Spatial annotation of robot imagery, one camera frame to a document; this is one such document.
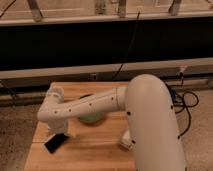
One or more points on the black eraser block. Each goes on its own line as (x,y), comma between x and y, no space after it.
(55,142)

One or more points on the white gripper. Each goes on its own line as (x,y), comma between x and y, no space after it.
(61,127)

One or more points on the clear plastic cup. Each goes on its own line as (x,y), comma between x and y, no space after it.
(56,92)

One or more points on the wooden board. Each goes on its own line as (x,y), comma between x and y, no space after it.
(95,148)

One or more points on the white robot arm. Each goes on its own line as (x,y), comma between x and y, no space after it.
(148,105)

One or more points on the green bowl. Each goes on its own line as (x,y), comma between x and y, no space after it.
(91,118)

